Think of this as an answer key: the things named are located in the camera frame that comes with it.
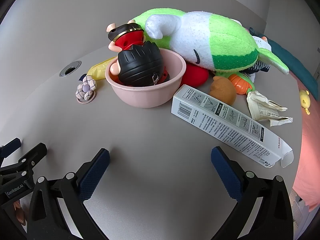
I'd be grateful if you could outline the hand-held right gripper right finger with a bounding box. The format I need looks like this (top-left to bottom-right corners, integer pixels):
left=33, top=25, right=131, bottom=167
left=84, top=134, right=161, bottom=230
left=211, top=146, right=294, bottom=240

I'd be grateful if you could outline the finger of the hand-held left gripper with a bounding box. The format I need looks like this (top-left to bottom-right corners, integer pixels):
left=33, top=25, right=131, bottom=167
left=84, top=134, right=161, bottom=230
left=0, top=137, right=21, bottom=158
left=0, top=143, right=47, bottom=189

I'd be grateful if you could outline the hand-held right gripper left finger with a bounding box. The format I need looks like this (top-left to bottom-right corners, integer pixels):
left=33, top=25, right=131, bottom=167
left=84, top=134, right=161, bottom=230
left=26, top=148, right=110, bottom=240

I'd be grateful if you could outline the blue white plush fish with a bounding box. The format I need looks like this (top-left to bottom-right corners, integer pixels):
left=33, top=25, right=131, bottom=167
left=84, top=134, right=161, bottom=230
left=246, top=35, right=273, bottom=82

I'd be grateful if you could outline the person's left hand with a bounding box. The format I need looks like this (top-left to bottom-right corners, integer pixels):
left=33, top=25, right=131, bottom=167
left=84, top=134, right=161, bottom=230
left=12, top=200, right=27, bottom=227

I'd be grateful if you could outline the white printed carton box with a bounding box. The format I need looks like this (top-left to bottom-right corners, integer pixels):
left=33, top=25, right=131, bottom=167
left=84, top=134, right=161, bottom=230
left=171, top=84, right=294, bottom=168

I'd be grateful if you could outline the crumpled paper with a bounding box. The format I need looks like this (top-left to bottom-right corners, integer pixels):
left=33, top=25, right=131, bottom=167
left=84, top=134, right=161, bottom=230
left=246, top=91, right=293, bottom=127

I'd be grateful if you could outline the brown plush ball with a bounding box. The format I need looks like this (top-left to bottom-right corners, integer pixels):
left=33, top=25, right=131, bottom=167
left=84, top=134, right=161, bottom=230
left=209, top=76, right=237, bottom=105

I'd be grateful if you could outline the pink bed sheet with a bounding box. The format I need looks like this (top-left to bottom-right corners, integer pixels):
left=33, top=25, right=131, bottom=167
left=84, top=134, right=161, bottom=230
left=287, top=69, right=320, bottom=215

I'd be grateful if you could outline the orange green carrot toy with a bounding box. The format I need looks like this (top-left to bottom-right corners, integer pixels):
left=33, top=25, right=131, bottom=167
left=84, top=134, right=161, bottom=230
left=229, top=73, right=255, bottom=95

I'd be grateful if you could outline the pink bowl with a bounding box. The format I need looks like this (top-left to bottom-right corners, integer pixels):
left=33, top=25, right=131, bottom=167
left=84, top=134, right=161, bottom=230
left=105, top=48, right=187, bottom=109

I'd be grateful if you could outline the red plush cushion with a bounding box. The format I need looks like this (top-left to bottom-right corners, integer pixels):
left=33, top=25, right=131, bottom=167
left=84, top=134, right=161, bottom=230
left=180, top=63, right=210, bottom=87

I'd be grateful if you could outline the yellow packet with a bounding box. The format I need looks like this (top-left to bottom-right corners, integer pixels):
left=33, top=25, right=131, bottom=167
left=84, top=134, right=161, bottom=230
left=87, top=56, right=116, bottom=80

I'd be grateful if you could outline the yellow toy figure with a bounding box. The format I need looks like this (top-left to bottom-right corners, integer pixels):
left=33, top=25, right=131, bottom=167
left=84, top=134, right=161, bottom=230
left=299, top=90, right=312, bottom=115

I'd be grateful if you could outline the red black doll figurine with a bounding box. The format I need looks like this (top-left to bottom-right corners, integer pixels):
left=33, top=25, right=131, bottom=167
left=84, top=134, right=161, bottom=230
left=107, top=22, right=171, bottom=87

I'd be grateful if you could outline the teal blanket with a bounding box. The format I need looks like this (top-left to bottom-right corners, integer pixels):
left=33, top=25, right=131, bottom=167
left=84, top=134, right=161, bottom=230
left=268, top=40, right=320, bottom=98

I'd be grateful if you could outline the green white plush toy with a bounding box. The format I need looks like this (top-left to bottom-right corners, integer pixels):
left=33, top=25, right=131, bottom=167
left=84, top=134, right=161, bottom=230
left=128, top=8, right=290, bottom=77

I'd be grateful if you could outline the plaid fabric flower hair tie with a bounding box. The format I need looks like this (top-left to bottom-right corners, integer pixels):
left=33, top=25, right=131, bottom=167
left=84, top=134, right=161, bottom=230
left=75, top=75, right=97, bottom=104

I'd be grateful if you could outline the desk cable grommet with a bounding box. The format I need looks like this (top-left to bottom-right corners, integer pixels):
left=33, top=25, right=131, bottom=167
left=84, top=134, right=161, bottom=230
left=59, top=60, right=82, bottom=78

